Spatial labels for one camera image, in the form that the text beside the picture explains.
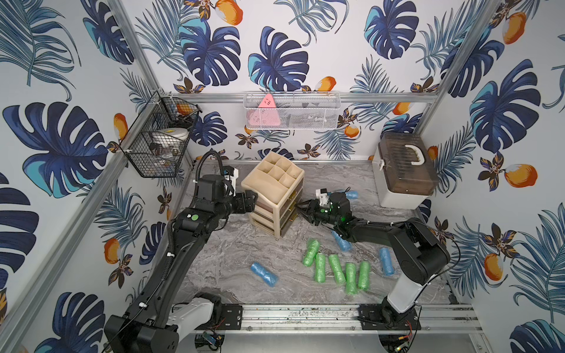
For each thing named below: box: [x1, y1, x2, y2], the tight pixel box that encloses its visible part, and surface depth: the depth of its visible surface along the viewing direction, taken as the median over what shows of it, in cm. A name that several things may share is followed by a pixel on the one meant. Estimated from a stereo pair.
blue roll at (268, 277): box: [250, 261, 279, 288], surface depth 83 cm
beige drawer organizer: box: [240, 151, 306, 240], surface depth 82 cm
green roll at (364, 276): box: [358, 260, 371, 292], surface depth 83 cm
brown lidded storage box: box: [372, 131, 440, 210], surface depth 99 cm
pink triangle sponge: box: [249, 93, 282, 127], surface depth 92 cm
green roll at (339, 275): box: [328, 253, 347, 286], surface depth 85 cm
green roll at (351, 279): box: [345, 262, 357, 296], surface depth 83 cm
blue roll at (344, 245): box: [331, 230, 353, 253], surface depth 92 cm
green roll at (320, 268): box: [314, 252, 326, 284], surface depth 86 cm
